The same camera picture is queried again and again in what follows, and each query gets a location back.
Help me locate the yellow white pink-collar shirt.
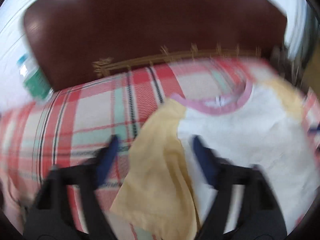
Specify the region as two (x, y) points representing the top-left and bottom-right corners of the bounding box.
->
(111, 79), (319, 239)

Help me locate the red plaid bed sheet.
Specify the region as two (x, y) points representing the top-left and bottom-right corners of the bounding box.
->
(0, 57), (320, 240)

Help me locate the green label water bottle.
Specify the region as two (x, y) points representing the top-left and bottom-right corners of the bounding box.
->
(17, 54), (53, 102)

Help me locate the dark brown wooden headboard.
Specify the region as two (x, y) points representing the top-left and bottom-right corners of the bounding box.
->
(23, 0), (287, 90)

